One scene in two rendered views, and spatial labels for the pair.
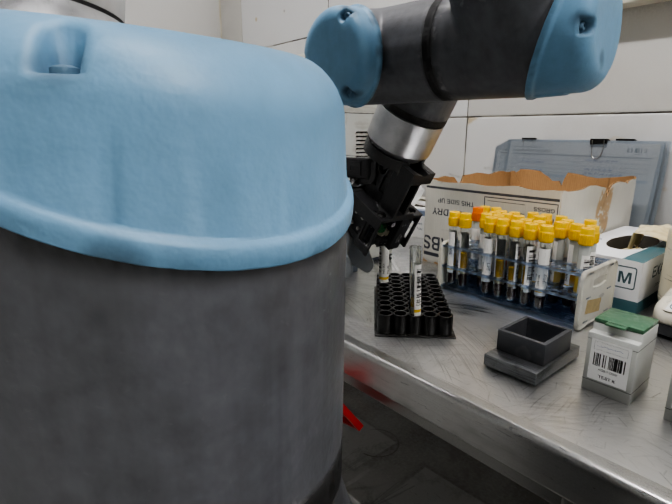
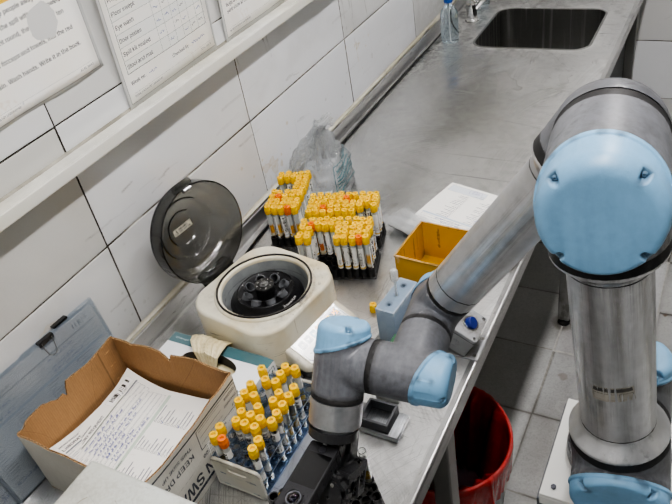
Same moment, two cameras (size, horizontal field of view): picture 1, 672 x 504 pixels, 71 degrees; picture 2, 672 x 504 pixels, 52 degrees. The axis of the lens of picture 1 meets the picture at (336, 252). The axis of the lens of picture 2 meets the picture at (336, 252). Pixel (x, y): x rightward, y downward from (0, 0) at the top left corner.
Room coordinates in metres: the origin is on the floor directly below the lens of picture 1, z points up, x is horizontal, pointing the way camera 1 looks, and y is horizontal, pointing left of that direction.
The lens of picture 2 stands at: (0.67, 0.56, 1.86)
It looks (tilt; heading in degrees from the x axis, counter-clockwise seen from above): 37 degrees down; 254
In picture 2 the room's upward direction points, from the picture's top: 11 degrees counter-clockwise
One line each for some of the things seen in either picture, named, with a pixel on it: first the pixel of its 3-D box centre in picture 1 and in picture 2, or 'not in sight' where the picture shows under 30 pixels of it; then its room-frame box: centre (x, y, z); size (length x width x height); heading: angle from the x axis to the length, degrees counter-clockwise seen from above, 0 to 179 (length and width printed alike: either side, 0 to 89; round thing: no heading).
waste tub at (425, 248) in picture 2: not in sight; (437, 262); (0.16, -0.49, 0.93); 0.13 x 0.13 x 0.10; 36
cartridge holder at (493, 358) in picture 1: (533, 345); (379, 418); (0.44, -0.20, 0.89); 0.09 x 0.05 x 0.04; 130
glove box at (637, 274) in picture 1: (638, 256); (213, 367); (0.67, -0.44, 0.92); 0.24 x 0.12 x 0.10; 130
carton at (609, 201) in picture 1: (526, 219); (138, 430); (0.83, -0.34, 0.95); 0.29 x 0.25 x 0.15; 130
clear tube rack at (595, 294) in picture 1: (520, 274); (270, 431); (0.62, -0.25, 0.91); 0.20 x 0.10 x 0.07; 40
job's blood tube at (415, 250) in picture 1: (415, 289); (366, 469); (0.51, -0.09, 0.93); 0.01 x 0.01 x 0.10
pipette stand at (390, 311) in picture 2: not in sight; (399, 313); (0.30, -0.39, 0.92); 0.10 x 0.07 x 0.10; 35
